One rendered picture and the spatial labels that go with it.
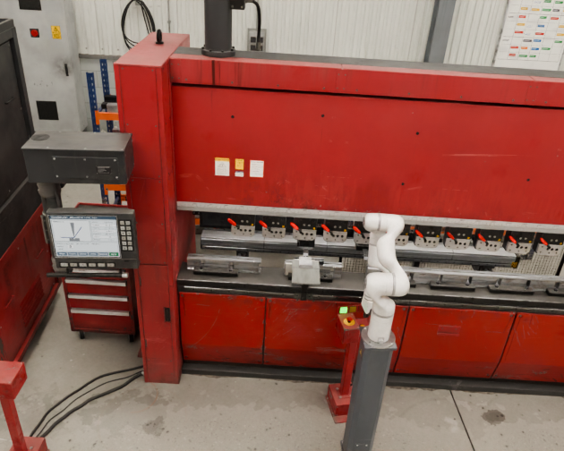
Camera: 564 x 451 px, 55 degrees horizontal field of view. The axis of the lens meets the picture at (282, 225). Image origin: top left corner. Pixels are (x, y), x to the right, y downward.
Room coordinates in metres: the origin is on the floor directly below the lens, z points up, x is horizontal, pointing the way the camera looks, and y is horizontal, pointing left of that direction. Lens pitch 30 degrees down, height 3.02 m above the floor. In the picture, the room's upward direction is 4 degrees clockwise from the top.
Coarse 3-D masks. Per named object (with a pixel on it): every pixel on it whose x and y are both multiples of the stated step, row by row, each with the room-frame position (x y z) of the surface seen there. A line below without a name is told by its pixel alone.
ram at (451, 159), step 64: (192, 128) 3.02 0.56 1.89; (256, 128) 3.02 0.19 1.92; (320, 128) 3.02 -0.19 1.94; (384, 128) 3.02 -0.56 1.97; (448, 128) 3.02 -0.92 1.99; (512, 128) 3.03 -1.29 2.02; (192, 192) 3.02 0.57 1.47; (256, 192) 3.02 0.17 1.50; (320, 192) 3.02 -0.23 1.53; (384, 192) 3.02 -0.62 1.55; (448, 192) 3.03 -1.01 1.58; (512, 192) 3.03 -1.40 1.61
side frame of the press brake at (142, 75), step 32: (128, 64) 2.80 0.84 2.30; (160, 64) 2.83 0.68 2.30; (128, 96) 2.81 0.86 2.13; (160, 96) 2.80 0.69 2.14; (128, 128) 2.81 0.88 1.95; (160, 128) 2.81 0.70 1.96; (160, 160) 2.81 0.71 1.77; (128, 192) 2.80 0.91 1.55; (160, 192) 2.81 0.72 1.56; (160, 224) 2.81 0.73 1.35; (192, 224) 3.56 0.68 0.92; (160, 256) 2.81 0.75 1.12; (160, 288) 2.80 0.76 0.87; (160, 320) 2.80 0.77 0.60; (160, 352) 2.80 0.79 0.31
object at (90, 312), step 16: (80, 272) 3.17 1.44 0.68; (96, 272) 3.15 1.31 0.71; (112, 272) 3.15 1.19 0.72; (128, 272) 3.17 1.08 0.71; (64, 288) 3.16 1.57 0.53; (80, 288) 3.17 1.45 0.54; (96, 288) 3.17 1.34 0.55; (112, 288) 3.17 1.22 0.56; (128, 288) 3.17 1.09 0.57; (80, 304) 3.17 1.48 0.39; (96, 304) 3.17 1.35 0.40; (112, 304) 3.17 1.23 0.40; (128, 304) 3.17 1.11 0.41; (80, 320) 3.17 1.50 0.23; (96, 320) 3.17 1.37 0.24; (112, 320) 3.17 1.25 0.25; (128, 320) 3.17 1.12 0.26; (80, 336) 3.23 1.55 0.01; (128, 336) 3.22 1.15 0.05
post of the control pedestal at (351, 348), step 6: (348, 348) 2.69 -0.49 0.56; (354, 348) 2.69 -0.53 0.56; (348, 354) 2.69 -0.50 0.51; (354, 354) 2.70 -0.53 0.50; (348, 360) 2.69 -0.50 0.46; (354, 360) 2.70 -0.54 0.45; (348, 366) 2.69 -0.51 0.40; (342, 372) 2.73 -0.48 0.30; (348, 372) 2.69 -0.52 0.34; (342, 378) 2.72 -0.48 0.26; (348, 378) 2.69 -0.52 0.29; (342, 384) 2.70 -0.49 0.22; (348, 384) 2.69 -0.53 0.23; (342, 390) 2.69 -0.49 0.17; (348, 390) 2.70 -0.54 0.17
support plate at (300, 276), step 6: (294, 264) 2.98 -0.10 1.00; (312, 264) 3.00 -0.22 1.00; (318, 264) 3.00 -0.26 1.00; (294, 270) 2.91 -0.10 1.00; (300, 270) 2.92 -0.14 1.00; (306, 270) 2.92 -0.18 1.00; (312, 270) 2.93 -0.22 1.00; (318, 270) 2.93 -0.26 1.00; (294, 276) 2.85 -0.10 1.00; (300, 276) 2.86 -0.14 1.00; (306, 276) 2.86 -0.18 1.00; (312, 276) 2.87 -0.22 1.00; (318, 276) 2.87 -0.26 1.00; (294, 282) 2.78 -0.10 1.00; (300, 282) 2.79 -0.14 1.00; (306, 282) 2.79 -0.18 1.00; (312, 282) 2.80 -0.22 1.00; (318, 282) 2.80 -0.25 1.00
